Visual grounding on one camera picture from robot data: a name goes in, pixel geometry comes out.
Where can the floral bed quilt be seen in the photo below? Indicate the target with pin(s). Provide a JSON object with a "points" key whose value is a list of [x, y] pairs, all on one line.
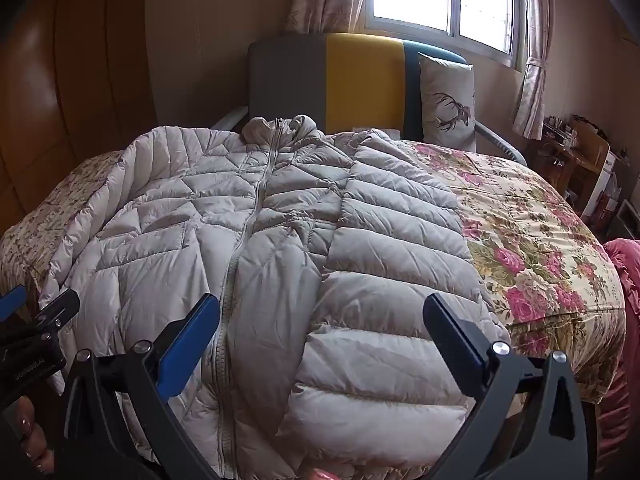
{"points": [[550, 280]]}

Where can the beige quilted down jacket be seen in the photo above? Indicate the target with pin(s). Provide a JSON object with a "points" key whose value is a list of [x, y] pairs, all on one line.
{"points": [[321, 251]]}

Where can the deer print pillow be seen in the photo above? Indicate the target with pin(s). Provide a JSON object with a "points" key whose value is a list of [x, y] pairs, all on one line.
{"points": [[448, 103]]}

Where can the grey bed side rail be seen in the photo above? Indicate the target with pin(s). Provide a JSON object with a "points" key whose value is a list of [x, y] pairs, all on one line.
{"points": [[506, 148]]}

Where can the brown wooden wardrobe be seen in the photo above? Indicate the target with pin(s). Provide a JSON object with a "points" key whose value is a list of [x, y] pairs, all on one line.
{"points": [[75, 83]]}

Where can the wooden bedside shelf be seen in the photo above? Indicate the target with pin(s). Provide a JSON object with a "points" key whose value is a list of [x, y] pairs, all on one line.
{"points": [[578, 160]]}

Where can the window with white frame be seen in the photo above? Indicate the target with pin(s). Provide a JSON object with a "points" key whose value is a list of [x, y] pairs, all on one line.
{"points": [[489, 28]]}

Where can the grey yellow blue headboard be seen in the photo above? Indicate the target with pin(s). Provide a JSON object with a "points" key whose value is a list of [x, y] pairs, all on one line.
{"points": [[341, 81]]}

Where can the pink bed skirt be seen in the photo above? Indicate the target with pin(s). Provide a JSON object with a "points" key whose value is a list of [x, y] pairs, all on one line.
{"points": [[619, 409]]}

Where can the right patterned curtain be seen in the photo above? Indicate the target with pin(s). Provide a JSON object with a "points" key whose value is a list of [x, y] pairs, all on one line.
{"points": [[529, 113]]}

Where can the person's left hand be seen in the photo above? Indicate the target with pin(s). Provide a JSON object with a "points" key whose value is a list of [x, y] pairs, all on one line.
{"points": [[24, 445]]}

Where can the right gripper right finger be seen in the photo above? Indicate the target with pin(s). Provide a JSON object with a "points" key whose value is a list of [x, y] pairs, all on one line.
{"points": [[528, 421]]}

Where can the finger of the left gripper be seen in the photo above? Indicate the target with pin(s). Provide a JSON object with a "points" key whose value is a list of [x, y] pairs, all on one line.
{"points": [[57, 313], [12, 301]]}

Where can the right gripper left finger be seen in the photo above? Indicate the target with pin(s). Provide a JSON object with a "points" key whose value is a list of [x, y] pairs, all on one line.
{"points": [[118, 422]]}

